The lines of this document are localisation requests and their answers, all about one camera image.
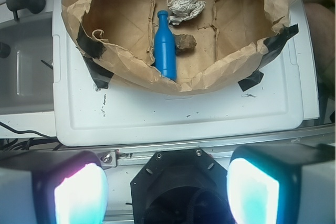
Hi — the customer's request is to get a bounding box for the brown rock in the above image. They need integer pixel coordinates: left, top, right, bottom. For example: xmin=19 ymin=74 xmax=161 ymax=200
xmin=174 ymin=34 xmax=197 ymax=56

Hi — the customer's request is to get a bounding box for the black tape strip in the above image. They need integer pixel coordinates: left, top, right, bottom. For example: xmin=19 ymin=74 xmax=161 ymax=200
xmin=238 ymin=70 xmax=264 ymax=91
xmin=76 ymin=24 xmax=106 ymax=59
xmin=258 ymin=24 xmax=299 ymax=70

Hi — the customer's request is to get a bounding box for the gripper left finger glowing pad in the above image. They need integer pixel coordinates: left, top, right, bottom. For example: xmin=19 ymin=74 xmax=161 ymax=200
xmin=1 ymin=151 xmax=108 ymax=223

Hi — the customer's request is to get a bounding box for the grey plastic bin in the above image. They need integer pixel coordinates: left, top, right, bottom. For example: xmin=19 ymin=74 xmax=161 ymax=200
xmin=1 ymin=12 xmax=54 ymax=115

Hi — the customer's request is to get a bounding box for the brown paper bag tray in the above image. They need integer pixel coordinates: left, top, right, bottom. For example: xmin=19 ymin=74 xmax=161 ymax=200
xmin=61 ymin=0 xmax=291 ymax=95

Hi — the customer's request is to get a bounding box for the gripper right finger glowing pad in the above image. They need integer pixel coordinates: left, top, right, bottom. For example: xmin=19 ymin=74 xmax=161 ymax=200
xmin=227 ymin=144 xmax=335 ymax=223

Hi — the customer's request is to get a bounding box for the black octagonal mount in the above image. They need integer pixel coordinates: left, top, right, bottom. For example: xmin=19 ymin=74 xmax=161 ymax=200
xmin=130 ymin=148 xmax=235 ymax=223

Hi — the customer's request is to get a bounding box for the crumpled white paper ball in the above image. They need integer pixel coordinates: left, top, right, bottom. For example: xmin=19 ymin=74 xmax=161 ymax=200
xmin=166 ymin=0 xmax=206 ymax=25

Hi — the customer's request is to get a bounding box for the blue plastic bottle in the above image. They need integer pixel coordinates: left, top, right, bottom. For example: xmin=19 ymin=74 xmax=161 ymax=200
xmin=154 ymin=10 xmax=177 ymax=81

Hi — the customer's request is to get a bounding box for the aluminium rail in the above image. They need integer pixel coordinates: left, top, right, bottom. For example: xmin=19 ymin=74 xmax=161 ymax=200
xmin=95 ymin=123 xmax=335 ymax=169

